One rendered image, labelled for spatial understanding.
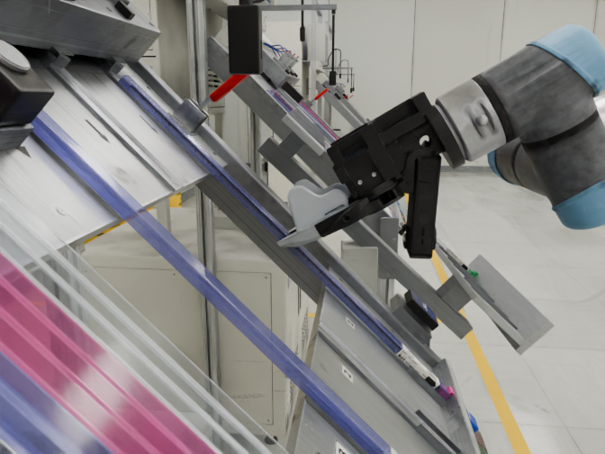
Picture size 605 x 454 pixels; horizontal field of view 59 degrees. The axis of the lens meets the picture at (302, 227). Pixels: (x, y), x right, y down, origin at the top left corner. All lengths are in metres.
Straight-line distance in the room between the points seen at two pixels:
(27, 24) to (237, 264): 1.15
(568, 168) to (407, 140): 0.16
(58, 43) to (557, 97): 0.45
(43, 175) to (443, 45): 7.90
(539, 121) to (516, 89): 0.04
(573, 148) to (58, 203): 0.45
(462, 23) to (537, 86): 7.69
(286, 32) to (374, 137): 4.53
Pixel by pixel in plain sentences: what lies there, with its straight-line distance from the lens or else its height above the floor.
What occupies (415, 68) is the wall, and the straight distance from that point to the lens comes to 8.11.
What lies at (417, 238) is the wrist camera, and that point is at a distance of 0.58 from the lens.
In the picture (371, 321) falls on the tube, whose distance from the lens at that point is 0.61.
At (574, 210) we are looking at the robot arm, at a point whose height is 0.95.
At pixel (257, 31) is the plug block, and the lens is 0.39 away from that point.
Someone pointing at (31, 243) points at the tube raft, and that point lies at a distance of 0.29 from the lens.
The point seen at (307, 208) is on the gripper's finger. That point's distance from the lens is 0.56.
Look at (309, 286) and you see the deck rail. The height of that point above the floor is 0.82.
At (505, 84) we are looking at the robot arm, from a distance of 0.56.
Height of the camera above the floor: 1.06
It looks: 13 degrees down
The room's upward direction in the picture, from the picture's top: straight up
